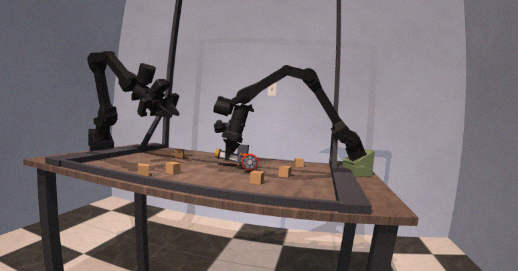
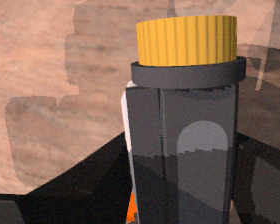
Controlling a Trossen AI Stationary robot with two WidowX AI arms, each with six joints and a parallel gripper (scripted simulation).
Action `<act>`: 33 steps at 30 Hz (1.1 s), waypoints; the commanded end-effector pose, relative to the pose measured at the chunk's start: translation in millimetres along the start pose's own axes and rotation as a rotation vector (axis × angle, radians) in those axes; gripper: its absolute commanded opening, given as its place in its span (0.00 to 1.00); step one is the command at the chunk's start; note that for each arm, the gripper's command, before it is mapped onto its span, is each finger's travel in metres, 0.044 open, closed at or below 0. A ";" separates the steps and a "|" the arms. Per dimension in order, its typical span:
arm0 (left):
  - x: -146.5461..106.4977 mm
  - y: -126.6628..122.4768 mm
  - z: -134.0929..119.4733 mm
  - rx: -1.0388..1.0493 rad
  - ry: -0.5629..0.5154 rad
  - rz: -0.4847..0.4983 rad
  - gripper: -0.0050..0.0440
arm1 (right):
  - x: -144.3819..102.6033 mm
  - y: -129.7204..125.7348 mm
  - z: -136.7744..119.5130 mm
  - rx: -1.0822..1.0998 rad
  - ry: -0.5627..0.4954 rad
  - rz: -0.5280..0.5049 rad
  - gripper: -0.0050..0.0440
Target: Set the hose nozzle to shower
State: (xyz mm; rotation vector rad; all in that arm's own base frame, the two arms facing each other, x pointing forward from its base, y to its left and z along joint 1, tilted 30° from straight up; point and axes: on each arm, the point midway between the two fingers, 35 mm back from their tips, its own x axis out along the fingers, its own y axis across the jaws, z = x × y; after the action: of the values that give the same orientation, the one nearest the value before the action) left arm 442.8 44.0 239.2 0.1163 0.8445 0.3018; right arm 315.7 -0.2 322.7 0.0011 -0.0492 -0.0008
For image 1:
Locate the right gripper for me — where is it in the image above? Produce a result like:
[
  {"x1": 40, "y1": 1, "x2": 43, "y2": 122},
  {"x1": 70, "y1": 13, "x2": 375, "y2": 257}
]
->
[{"x1": 137, "y1": 88, "x2": 179, "y2": 118}]

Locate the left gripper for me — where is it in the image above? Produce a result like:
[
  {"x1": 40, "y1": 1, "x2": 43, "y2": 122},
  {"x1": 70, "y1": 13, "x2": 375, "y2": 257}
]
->
[{"x1": 222, "y1": 118, "x2": 246, "y2": 159}]

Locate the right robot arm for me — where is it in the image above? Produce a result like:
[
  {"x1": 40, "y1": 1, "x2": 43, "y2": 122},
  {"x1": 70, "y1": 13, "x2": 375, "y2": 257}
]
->
[{"x1": 87, "y1": 51, "x2": 170, "y2": 141}]

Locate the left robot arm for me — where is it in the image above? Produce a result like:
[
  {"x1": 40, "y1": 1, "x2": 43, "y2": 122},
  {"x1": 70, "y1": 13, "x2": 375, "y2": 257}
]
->
[{"x1": 213, "y1": 65, "x2": 367, "y2": 161}]

